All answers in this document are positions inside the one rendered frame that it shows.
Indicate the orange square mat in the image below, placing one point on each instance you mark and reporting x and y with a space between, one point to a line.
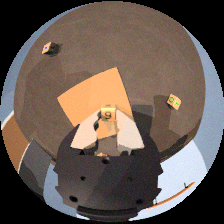
86 98

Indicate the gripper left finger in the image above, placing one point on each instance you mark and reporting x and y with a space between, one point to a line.
81 138

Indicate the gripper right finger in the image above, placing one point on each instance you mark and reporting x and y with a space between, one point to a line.
134 139

